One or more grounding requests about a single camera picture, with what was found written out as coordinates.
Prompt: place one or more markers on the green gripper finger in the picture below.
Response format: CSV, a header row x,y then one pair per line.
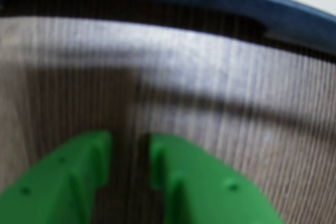
x,y
204,192
52,187

